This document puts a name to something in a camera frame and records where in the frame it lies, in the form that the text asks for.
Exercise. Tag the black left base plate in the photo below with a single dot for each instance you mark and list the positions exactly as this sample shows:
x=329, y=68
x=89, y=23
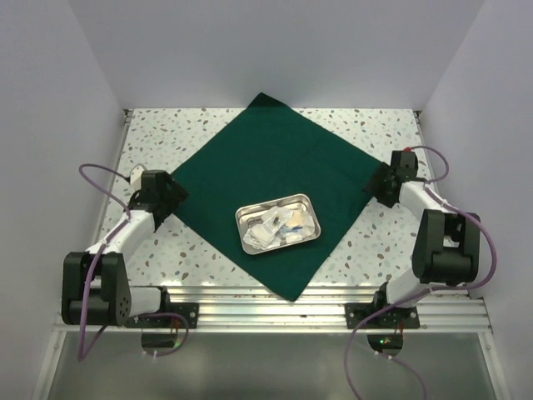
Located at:
x=166, y=320

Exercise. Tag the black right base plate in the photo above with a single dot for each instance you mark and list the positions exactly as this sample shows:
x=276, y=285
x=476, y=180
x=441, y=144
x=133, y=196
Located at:
x=398, y=317

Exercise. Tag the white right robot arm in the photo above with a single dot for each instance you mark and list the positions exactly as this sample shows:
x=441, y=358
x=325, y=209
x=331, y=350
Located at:
x=446, y=249

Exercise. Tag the clear pouch with dark item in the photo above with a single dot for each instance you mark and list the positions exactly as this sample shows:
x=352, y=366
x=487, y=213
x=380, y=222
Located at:
x=279, y=217

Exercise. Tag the stainless steel tray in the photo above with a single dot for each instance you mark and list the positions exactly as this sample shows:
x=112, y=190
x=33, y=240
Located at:
x=251, y=215

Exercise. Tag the white printed paper packet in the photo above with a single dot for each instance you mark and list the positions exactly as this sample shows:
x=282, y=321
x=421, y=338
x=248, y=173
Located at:
x=258, y=237

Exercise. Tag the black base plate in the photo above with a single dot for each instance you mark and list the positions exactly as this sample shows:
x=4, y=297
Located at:
x=166, y=320
x=398, y=317

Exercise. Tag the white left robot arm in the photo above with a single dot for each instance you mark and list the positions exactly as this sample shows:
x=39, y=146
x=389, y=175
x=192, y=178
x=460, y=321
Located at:
x=95, y=285

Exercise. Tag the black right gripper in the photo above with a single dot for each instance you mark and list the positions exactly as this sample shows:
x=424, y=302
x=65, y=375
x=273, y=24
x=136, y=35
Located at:
x=373, y=185

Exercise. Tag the clear bag with gloves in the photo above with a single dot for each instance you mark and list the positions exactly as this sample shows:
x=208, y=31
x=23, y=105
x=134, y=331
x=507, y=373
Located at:
x=301, y=220

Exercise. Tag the aluminium rail frame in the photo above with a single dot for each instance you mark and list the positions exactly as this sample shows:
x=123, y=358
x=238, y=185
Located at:
x=249, y=343

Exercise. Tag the green surgical cloth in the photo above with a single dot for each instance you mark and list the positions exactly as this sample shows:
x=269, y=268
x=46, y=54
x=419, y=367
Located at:
x=267, y=152

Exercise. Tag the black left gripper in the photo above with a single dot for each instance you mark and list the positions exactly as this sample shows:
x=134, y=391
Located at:
x=176, y=194

